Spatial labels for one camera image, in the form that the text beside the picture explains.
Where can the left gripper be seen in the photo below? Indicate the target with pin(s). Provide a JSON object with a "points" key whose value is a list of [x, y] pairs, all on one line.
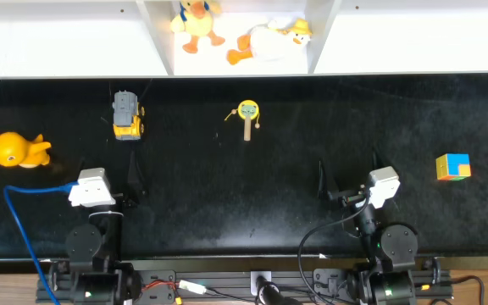
{"points": [[127, 200]]}

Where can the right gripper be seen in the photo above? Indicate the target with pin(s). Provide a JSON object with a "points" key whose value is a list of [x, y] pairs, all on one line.
{"points": [[347, 197]]}

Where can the grey and yellow toy truck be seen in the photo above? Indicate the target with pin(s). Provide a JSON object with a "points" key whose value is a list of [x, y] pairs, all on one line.
{"points": [[126, 114]]}

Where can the yellow rattle drum toy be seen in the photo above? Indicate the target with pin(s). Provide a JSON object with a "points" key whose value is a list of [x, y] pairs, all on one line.
{"points": [[248, 111]]}

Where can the yellow rubber duck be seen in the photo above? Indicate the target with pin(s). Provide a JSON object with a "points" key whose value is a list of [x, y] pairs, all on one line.
{"points": [[13, 150]]}

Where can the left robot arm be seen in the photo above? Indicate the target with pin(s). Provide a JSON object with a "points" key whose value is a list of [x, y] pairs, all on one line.
{"points": [[84, 243]]}

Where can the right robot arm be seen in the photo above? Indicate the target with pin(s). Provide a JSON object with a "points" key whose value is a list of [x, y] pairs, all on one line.
{"points": [[398, 245]]}

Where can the many-coloured puzzle cube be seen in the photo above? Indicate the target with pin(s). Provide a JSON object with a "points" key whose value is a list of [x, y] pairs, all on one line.
{"points": [[453, 166]]}

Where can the white plush duck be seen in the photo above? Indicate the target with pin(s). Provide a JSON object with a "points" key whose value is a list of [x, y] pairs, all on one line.
{"points": [[269, 42]]}

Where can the white shelf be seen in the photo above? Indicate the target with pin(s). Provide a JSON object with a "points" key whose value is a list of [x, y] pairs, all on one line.
{"points": [[57, 46]]}

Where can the yellow plush duck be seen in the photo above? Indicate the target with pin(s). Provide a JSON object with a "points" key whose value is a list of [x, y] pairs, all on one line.
{"points": [[197, 23]]}

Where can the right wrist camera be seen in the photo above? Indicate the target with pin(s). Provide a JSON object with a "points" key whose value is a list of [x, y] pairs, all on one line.
{"points": [[383, 185]]}

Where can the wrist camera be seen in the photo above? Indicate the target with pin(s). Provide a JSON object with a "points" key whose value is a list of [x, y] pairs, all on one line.
{"points": [[91, 188], [383, 185]]}

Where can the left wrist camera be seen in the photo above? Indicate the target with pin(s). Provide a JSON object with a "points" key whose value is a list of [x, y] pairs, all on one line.
{"points": [[91, 188]]}

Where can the mounting rail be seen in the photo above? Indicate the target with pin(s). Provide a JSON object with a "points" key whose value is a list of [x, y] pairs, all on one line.
{"points": [[235, 286]]}

